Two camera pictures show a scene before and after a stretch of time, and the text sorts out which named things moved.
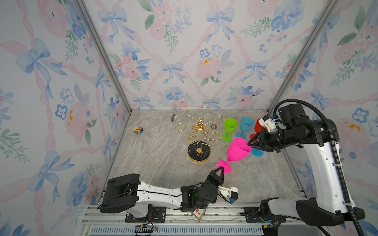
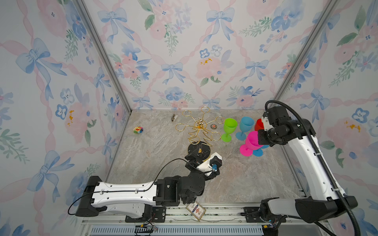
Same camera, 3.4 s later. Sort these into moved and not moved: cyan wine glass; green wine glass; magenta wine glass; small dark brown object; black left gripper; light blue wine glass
Moved: magenta wine glass; black left gripper
Not moved: light blue wine glass; green wine glass; small dark brown object; cyan wine glass
